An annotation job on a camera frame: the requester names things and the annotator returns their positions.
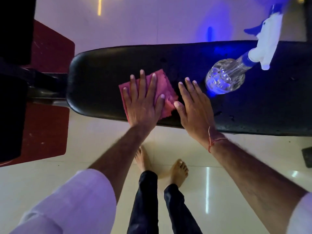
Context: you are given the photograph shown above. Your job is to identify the person's left forearm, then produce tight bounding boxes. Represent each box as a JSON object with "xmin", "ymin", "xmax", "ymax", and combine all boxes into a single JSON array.
[{"xmin": 88, "ymin": 124, "xmax": 158, "ymax": 204}]

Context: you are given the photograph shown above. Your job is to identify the black upright post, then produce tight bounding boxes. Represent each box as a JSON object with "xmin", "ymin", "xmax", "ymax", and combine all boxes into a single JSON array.
[{"xmin": 303, "ymin": 0, "xmax": 312, "ymax": 43}]

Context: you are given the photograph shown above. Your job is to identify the white left sleeve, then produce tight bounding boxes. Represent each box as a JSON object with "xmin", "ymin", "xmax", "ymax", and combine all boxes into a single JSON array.
[{"xmin": 10, "ymin": 168, "xmax": 118, "ymax": 234}]

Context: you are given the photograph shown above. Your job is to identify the person's right forearm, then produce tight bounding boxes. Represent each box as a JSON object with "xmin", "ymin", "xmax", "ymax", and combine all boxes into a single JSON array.
[{"xmin": 202, "ymin": 136, "xmax": 309, "ymax": 234}]

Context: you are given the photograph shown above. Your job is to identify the person's left leg black trousers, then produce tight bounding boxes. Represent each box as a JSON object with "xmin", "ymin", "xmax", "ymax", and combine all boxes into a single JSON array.
[{"xmin": 126, "ymin": 170, "xmax": 159, "ymax": 234}]

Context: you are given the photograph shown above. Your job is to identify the pink cleaning cloth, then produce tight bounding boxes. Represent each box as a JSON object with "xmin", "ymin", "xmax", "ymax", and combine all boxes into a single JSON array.
[{"xmin": 118, "ymin": 69, "xmax": 179, "ymax": 123}]

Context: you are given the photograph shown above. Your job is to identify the black machine frame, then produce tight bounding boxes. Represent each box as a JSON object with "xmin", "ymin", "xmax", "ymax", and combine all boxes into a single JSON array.
[{"xmin": 0, "ymin": 0, "xmax": 37, "ymax": 163}]

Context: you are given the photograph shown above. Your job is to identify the white sleeve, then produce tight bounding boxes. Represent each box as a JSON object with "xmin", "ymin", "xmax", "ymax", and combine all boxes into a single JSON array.
[
  {"xmin": 286, "ymin": 191, "xmax": 312, "ymax": 234},
  {"xmin": 10, "ymin": 168, "xmax": 118, "ymax": 234}
]

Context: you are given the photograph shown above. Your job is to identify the person's right hand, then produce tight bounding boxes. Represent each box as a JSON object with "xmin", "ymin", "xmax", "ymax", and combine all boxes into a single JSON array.
[{"xmin": 174, "ymin": 77, "xmax": 227, "ymax": 147}]

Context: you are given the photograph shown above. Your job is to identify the person's leg black trousers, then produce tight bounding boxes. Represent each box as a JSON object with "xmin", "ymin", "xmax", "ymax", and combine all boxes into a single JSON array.
[
  {"xmin": 126, "ymin": 170, "xmax": 159, "ymax": 234},
  {"xmin": 163, "ymin": 183, "xmax": 203, "ymax": 234}
]

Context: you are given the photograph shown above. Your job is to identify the black padded bench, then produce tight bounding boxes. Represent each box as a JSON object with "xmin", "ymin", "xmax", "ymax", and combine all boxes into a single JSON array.
[{"xmin": 66, "ymin": 40, "xmax": 312, "ymax": 137}]

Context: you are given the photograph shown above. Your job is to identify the person's bare foot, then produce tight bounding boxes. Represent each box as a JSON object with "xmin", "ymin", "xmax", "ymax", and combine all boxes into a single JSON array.
[
  {"xmin": 168, "ymin": 158, "xmax": 189, "ymax": 188},
  {"xmin": 134, "ymin": 146, "xmax": 154, "ymax": 174}
]

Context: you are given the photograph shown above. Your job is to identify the white right sleeve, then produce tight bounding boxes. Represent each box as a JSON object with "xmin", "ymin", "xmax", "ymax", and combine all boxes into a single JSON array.
[{"xmin": 286, "ymin": 191, "xmax": 312, "ymax": 234}]

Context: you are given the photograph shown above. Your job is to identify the red thread wristband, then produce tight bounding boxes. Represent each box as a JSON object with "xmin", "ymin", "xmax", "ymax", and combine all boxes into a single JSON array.
[{"xmin": 208, "ymin": 126, "xmax": 228, "ymax": 154}]

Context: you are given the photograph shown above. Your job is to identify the person's left bare foot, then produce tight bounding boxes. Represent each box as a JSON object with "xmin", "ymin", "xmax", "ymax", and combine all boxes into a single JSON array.
[{"xmin": 134, "ymin": 146, "xmax": 154, "ymax": 174}]

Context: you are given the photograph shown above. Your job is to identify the red machine base plate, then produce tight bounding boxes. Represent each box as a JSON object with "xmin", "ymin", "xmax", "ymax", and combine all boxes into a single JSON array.
[{"xmin": 0, "ymin": 19, "xmax": 75, "ymax": 168}]

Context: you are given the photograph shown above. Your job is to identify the clear spray bottle white trigger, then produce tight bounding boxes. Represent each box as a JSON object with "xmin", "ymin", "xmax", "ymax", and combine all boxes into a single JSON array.
[{"xmin": 205, "ymin": 4, "xmax": 285, "ymax": 96}]

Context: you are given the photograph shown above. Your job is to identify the person's right bare foot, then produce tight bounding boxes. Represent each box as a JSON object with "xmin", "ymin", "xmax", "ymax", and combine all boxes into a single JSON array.
[{"xmin": 168, "ymin": 158, "xmax": 189, "ymax": 188}]

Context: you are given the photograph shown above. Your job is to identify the person's left hand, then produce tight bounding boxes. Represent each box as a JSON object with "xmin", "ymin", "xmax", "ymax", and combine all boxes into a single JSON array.
[{"xmin": 122, "ymin": 69, "xmax": 166, "ymax": 130}]

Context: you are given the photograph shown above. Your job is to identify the dark floor mat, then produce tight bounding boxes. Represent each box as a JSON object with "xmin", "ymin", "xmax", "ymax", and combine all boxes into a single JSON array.
[{"xmin": 301, "ymin": 147, "xmax": 312, "ymax": 168}]

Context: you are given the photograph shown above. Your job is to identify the person's right leg black trousers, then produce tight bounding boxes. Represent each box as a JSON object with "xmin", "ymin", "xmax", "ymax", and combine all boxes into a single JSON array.
[{"xmin": 163, "ymin": 183, "xmax": 203, "ymax": 234}]

